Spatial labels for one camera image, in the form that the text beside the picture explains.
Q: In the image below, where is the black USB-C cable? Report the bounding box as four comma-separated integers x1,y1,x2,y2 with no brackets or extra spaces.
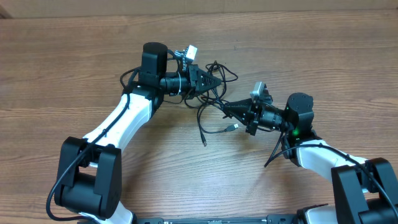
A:
197,60,239,147

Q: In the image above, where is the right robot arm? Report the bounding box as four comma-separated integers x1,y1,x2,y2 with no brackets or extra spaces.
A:
222,93,397,223

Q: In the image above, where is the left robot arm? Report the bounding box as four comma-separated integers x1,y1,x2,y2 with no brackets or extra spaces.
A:
46,42,221,223

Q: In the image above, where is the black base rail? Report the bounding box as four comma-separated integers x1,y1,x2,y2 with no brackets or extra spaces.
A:
132,214,304,224

